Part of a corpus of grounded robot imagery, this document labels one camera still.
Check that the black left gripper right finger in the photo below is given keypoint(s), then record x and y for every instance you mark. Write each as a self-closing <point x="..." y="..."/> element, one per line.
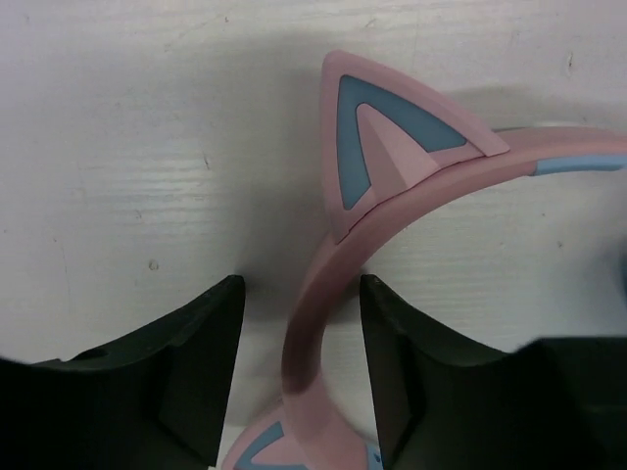
<point x="445" y="401"/>

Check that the pink blue cat-ear headphones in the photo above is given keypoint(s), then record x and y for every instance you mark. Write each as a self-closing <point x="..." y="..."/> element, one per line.
<point x="392" y="151"/>

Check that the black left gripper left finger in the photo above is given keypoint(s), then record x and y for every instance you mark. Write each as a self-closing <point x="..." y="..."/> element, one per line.
<point x="154" y="398"/>

